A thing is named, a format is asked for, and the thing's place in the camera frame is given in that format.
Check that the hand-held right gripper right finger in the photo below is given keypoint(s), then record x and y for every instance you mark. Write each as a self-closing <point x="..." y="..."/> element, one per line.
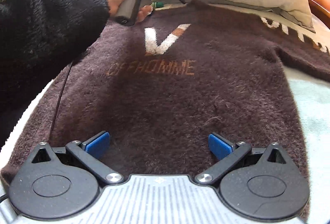
<point x="219" y="147"/>

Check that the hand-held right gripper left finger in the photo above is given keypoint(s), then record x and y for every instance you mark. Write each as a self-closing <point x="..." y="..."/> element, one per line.
<point x="98" y="144"/>

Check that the brown fuzzy sweater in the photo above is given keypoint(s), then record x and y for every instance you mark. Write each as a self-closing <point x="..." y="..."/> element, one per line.
<point x="180" y="97"/>

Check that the person's left forearm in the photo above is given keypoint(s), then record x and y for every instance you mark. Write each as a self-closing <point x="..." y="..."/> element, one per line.
<point x="46" y="28"/>

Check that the green glass bottle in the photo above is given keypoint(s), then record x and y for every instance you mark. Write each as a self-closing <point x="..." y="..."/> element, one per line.
<point x="157" y="4"/>

